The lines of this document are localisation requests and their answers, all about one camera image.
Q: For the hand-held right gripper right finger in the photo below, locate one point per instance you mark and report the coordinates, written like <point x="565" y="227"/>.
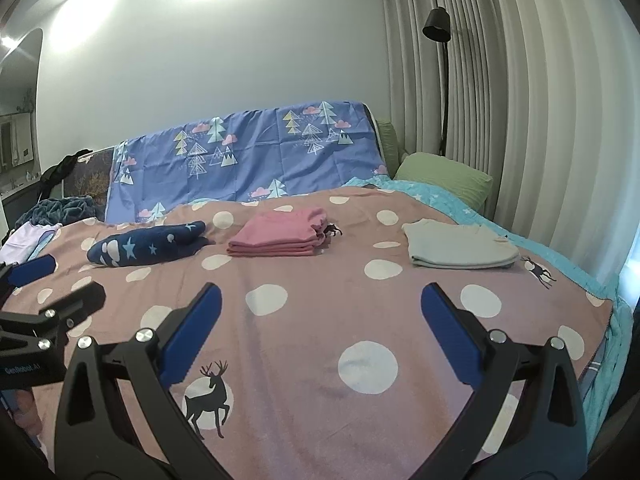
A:
<point x="450" y="335"/>

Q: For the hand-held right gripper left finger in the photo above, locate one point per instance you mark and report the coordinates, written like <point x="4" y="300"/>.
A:
<point x="195" y="335"/>

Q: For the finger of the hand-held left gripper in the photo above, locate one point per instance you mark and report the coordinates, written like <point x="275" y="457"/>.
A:
<point x="32" y="269"/>
<point x="75" y="305"/>

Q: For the pink long-sleeve shirt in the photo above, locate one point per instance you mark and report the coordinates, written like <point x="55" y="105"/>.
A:
<point x="280" y="227"/>

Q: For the person's left hand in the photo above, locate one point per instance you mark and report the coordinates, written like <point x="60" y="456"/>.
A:
<point x="22" y="410"/>

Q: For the lavender cloth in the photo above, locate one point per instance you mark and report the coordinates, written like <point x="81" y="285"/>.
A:
<point x="25" y="240"/>

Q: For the grey-blue fleece blanket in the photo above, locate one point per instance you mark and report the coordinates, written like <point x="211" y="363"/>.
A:
<point x="55" y="209"/>

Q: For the cream folded garment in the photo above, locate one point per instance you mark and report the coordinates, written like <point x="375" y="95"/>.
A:
<point x="460" y="247"/>

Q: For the navy star-print blanket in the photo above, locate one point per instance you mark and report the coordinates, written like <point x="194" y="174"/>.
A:
<point x="145" y="247"/>

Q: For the black garment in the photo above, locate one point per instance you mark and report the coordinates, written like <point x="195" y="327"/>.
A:
<point x="62" y="167"/>

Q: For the dark printed headboard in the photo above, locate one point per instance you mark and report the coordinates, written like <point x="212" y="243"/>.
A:
<point x="92" y="175"/>

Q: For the pink polka-dot blanket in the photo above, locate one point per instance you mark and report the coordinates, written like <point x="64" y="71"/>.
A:
<point x="310" y="310"/>

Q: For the green pillow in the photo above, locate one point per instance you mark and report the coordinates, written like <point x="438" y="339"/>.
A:
<point x="440" y="175"/>

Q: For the purple tree-print sheet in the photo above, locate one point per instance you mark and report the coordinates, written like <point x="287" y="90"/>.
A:
<point x="275" y="155"/>

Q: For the green cushion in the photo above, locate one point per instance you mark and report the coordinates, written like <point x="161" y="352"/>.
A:
<point x="387" y="145"/>

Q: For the beige curtain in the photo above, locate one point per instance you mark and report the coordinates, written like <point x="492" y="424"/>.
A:
<point x="550" y="110"/>

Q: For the black floor lamp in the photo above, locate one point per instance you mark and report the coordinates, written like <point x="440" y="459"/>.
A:
<point x="436" y="25"/>

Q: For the arched wall mirror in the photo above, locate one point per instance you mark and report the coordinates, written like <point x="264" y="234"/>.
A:
<point x="20" y="110"/>

